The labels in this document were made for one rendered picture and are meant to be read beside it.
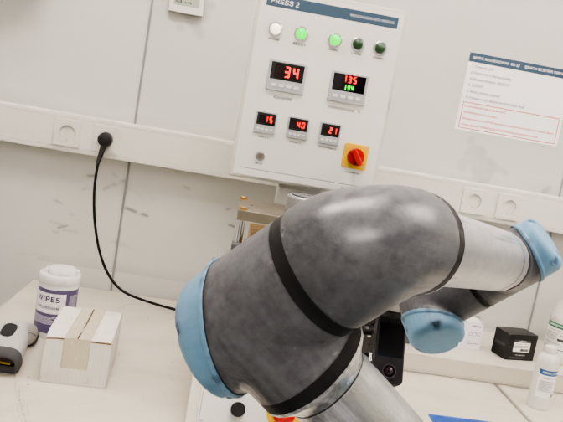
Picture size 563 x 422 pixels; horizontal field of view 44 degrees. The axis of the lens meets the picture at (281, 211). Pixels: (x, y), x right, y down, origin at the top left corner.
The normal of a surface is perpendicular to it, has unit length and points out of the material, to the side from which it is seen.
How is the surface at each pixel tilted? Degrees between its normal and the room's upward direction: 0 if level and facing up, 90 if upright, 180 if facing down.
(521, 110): 90
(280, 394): 113
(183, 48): 90
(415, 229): 62
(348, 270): 84
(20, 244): 90
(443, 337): 124
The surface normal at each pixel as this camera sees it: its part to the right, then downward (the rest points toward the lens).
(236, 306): -0.53, -0.07
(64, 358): 0.11, 0.15
